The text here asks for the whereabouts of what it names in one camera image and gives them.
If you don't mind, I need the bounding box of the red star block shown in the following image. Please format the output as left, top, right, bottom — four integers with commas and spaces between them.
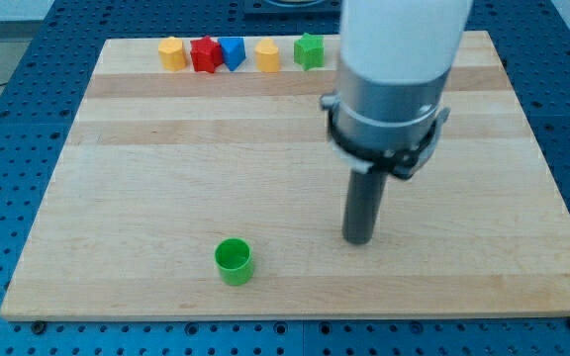
190, 36, 224, 73

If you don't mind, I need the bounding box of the green cylinder block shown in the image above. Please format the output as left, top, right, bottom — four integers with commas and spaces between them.
214, 237, 254, 286

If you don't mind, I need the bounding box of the wooden board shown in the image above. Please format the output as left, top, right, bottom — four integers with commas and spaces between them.
0, 31, 570, 321

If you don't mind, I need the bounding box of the yellow heart block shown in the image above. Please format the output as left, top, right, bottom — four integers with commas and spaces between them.
254, 38, 280, 73

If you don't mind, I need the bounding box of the green star block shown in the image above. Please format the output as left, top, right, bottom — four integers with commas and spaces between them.
294, 33, 325, 71

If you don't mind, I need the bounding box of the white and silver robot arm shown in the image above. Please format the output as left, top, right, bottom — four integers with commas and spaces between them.
321, 0, 472, 180

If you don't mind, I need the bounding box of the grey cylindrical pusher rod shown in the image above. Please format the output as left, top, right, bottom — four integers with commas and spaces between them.
341, 170, 387, 245

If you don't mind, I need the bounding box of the blue triangle block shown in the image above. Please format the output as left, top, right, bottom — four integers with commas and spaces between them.
218, 37, 246, 71

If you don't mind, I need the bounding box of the yellow hexagon block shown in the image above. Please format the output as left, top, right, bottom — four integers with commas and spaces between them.
158, 37, 187, 71

